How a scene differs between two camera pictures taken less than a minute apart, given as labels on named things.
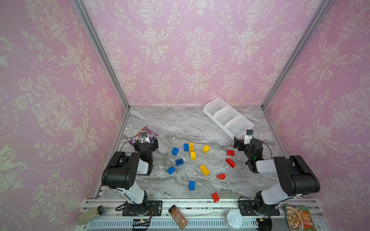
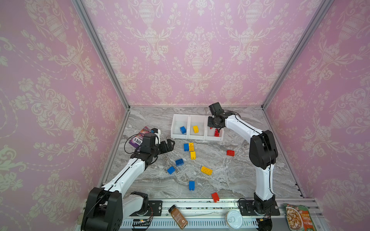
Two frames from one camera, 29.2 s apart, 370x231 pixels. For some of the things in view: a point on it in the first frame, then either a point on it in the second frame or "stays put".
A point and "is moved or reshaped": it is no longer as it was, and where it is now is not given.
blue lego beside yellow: [186, 146] stays put
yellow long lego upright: [191, 147] stays put
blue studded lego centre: [179, 162] stays put
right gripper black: [237, 143] to [210, 122]
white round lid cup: [233, 220] stays put
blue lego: [175, 151] to [183, 129]
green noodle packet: [298, 218] stays put
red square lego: [230, 153] stays put
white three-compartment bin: [228, 118] is moved or reshaped
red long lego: [231, 162] to [216, 133]
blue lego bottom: [191, 185] stays put
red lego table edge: [215, 197] stays put
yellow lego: [206, 148] to [195, 129]
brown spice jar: [178, 217] stays put
